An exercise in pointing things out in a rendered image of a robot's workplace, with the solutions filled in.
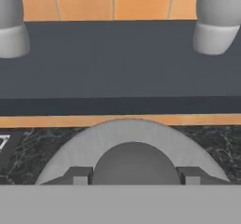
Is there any grey rounded cylinder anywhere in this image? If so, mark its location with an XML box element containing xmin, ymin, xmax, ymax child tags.
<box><xmin>0</xmin><ymin>0</ymin><xmax>31</xmax><ymax>59</ymax></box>
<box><xmin>192</xmin><ymin>0</ymin><xmax>241</xmax><ymax>56</ymax></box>

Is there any dark grey wall cupboard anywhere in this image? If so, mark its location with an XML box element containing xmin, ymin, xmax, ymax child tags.
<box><xmin>0</xmin><ymin>20</ymin><xmax>241</xmax><ymax>117</ymax></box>

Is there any grey round blender lid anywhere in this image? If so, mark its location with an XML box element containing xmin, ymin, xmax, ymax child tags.
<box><xmin>34</xmin><ymin>118</ymin><xmax>232</xmax><ymax>186</ymax></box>

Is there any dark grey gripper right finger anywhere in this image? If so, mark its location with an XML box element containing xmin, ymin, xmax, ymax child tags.
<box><xmin>175</xmin><ymin>166</ymin><xmax>233</xmax><ymax>186</ymax></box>

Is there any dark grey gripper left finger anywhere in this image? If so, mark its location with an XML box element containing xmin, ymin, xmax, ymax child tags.
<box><xmin>40</xmin><ymin>166</ymin><xmax>95</xmax><ymax>186</ymax></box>

